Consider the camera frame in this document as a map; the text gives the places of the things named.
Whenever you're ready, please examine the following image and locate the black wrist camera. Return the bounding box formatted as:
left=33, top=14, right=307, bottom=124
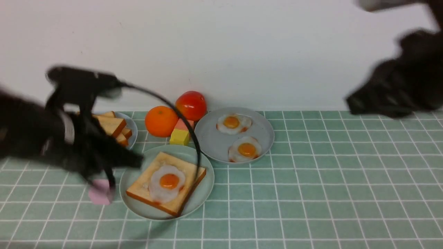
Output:
left=45, top=65, right=123, bottom=116

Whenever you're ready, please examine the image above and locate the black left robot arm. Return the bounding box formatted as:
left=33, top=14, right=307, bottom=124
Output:
left=0, top=90, right=144, bottom=192

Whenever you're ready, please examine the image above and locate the fried egg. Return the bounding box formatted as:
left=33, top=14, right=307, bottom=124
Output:
left=216, top=114, right=253, bottom=135
left=228, top=137, right=262, bottom=163
left=148, top=164, right=186, bottom=203

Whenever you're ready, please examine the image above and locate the salmon pink cube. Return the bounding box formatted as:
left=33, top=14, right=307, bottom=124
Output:
left=174, top=119, right=195, bottom=132

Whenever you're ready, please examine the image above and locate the grey egg plate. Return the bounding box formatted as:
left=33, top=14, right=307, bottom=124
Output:
left=195, top=107, right=275, bottom=164

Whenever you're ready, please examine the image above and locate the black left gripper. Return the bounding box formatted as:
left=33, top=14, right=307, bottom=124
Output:
left=48, top=111, right=144, bottom=201

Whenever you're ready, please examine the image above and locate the black camera cable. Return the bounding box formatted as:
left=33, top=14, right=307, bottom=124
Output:
left=118, top=81, right=202, bottom=184

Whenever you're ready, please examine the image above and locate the toast slice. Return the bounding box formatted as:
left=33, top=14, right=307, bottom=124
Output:
left=125, top=152, right=206, bottom=218
left=100, top=111, right=133, bottom=141
left=93, top=115, right=127, bottom=138
left=116, top=133, right=129, bottom=147

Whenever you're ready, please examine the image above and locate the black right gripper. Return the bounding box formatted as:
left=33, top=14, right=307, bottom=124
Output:
left=345, top=29, right=443, bottom=119

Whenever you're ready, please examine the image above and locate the green centre plate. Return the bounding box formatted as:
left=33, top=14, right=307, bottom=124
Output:
left=120, top=145, right=215, bottom=221

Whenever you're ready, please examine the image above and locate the yellow cube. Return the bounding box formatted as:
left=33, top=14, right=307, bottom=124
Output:
left=169, top=129, right=190, bottom=146

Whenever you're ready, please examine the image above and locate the blue bread plate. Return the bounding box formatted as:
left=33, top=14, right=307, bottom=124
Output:
left=114, top=112, right=138, bottom=149

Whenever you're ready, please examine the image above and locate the red tomato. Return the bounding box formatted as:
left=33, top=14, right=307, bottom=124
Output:
left=175, top=91, right=207, bottom=121

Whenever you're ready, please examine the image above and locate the orange fruit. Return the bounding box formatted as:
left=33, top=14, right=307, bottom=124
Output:
left=145, top=106, right=179, bottom=138

